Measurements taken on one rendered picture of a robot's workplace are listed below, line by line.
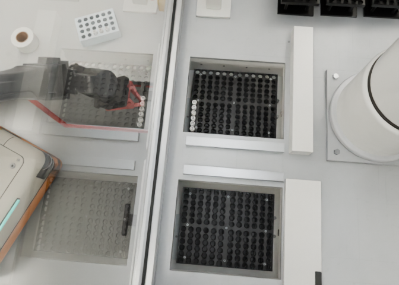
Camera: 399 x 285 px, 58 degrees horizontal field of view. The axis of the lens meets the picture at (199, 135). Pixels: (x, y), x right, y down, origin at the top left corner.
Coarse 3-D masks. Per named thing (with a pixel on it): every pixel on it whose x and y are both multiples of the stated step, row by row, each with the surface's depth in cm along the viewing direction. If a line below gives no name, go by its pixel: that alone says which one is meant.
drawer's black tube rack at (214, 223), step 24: (192, 192) 90; (216, 192) 90; (192, 216) 89; (216, 216) 89; (240, 216) 86; (264, 216) 85; (192, 240) 84; (216, 240) 84; (240, 240) 84; (264, 240) 84; (216, 264) 83; (240, 264) 83; (264, 264) 83
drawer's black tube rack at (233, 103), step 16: (208, 80) 95; (224, 80) 98; (240, 80) 98; (256, 80) 94; (272, 80) 94; (208, 96) 97; (224, 96) 93; (240, 96) 93; (256, 96) 93; (272, 96) 97; (208, 112) 92; (224, 112) 92; (240, 112) 92; (256, 112) 92; (272, 112) 92; (208, 128) 91; (224, 128) 91; (240, 128) 91; (256, 128) 95; (272, 128) 91
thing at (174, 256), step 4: (176, 216) 91; (176, 220) 90; (176, 224) 90; (176, 228) 90; (176, 232) 90; (176, 236) 89; (176, 240) 89; (176, 244) 89; (176, 248) 89; (172, 252) 89; (176, 252) 88; (172, 256) 88; (176, 256) 88
